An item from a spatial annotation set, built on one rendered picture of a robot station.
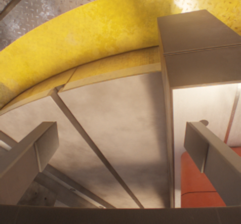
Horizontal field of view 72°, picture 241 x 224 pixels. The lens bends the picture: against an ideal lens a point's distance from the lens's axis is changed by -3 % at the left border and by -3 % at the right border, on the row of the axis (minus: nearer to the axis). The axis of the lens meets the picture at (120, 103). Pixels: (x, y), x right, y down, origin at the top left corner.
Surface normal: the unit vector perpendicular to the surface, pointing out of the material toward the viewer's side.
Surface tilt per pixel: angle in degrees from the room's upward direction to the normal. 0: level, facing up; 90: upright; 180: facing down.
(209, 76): 90
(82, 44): 0
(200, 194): 97
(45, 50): 0
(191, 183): 98
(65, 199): 71
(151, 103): 0
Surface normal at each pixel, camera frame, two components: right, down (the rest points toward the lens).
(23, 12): -0.12, 0.63
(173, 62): -0.21, -0.77
